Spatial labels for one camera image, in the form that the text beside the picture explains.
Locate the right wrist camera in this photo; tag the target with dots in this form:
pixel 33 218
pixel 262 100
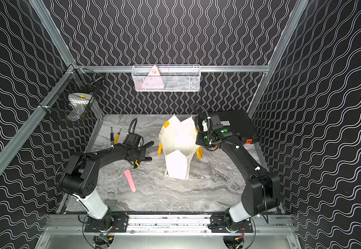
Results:
pixel 216 122

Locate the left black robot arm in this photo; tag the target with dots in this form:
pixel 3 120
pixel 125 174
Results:
pixel 80 178

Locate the black wire mesh basket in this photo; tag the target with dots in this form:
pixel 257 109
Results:
pixel 79 81

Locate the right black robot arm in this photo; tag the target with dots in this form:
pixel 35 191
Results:
pixel 262 188

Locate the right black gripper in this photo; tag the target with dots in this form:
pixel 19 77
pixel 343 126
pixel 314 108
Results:
pixel 199 141

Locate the white canvas pouch yellow handles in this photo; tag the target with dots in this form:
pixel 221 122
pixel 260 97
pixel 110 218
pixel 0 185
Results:
pixel 177 141

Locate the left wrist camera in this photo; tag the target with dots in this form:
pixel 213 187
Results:
pixel 133 139

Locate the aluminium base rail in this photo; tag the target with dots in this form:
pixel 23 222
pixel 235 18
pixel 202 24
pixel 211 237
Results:
pixel 181 223

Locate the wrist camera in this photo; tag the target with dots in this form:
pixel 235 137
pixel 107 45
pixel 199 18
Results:
pixel 133 139
pixel 216 122

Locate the pink triangular card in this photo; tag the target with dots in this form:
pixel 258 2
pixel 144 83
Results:
pixel 153 80

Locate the white wire wall basket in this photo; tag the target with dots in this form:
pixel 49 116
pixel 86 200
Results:
pixel 177 78

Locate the black tool case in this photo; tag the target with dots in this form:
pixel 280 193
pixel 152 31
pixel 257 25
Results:
pixel 239 123

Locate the pink art knife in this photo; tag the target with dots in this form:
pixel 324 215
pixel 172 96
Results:
pixel 130 180

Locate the black small screwdriver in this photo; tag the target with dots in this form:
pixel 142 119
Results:
pixel 112 135

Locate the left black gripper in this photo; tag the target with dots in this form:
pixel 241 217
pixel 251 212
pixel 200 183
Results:
pixel 138 152

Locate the yellow handled screwdriver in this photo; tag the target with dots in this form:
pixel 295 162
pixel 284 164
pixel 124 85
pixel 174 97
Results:
pixel 117 136

